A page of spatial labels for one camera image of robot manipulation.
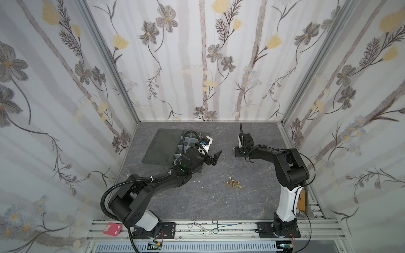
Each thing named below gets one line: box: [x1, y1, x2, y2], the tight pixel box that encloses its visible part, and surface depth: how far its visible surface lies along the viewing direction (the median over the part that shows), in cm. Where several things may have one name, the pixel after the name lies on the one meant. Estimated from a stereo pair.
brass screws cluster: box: [224, 176, 243, 189], surface depth 90 cm
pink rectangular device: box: [102, 222, 122, 237], surface depth 74 cm
